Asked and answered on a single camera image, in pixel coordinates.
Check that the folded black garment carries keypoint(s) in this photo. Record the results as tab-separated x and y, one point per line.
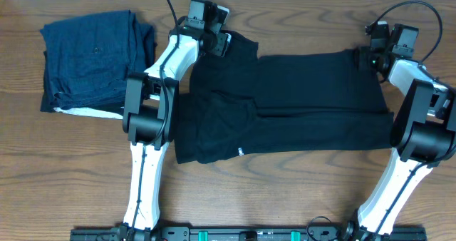
74	88

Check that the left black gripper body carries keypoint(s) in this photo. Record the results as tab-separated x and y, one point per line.
221	43

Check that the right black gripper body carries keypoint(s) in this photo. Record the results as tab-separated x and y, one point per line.
372	59

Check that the folded dark blue garment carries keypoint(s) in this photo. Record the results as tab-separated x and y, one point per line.
113	40

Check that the folded white garment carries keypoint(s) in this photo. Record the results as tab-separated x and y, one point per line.
90	112

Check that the black polo shirt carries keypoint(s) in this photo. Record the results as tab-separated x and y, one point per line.
242	104

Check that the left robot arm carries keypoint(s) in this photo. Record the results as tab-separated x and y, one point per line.
150	110

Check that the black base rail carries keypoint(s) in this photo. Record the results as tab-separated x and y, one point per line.
324	233

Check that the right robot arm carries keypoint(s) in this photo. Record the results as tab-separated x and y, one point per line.
422	136

